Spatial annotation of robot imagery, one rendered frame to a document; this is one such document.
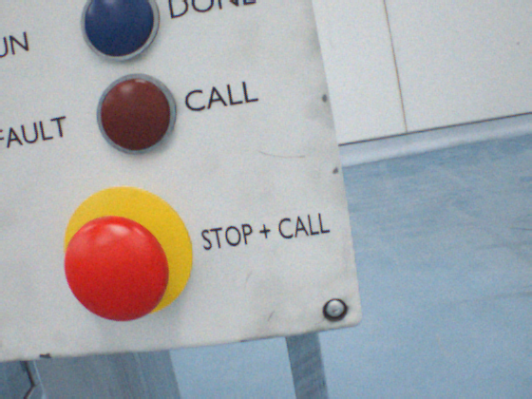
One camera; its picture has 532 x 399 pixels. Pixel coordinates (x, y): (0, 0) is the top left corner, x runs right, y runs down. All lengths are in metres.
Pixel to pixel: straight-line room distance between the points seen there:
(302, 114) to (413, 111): 3.93
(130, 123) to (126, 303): 0.06
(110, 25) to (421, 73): 3.94
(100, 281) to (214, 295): 0.05
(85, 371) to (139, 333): 0.09
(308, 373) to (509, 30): 2.99
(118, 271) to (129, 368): 0.13
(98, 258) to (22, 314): 0.07
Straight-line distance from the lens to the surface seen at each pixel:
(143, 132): 0.31
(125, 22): 0.31
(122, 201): 0.32
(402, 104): 4.22
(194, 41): 0.31
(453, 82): 4.28
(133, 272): 0.30
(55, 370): 0.44
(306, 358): 1.63
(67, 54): 0.32
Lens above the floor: 0.96
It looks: 14 degrees down
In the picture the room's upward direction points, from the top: 10 degrees counter-clockwise
